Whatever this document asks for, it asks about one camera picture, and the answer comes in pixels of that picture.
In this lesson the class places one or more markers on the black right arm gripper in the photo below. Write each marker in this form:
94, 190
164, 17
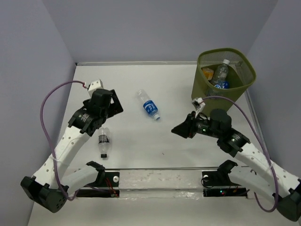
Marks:
184, 129

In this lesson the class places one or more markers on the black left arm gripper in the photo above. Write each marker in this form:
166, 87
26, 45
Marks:
115, 108

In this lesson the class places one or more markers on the clear bottle black cap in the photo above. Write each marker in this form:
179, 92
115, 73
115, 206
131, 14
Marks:
104, 142

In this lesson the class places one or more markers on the blue label bottle white cap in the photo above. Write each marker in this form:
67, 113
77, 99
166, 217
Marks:
223, 85

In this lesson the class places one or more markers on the yellow label drink bottle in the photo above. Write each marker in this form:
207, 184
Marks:
208, 73

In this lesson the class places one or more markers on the clear crushed bottle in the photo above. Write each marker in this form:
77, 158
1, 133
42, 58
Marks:
220, 74

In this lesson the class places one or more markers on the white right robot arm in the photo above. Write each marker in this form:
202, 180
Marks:
264, 177

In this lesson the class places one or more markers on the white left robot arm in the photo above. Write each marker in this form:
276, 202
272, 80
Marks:
49, 186

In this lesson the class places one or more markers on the green plastic waste bin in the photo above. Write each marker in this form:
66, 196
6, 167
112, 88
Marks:
240, 77

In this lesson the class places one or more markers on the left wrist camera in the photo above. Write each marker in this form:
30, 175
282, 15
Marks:
94, 85

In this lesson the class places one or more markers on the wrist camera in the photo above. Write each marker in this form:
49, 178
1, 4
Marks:
94, 85
199, 105

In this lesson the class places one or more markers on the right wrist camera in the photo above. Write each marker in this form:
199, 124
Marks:
199, 105

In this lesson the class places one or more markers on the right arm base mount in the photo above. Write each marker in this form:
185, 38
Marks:
217, 183

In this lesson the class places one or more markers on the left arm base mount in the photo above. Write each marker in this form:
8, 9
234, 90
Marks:
106, 184

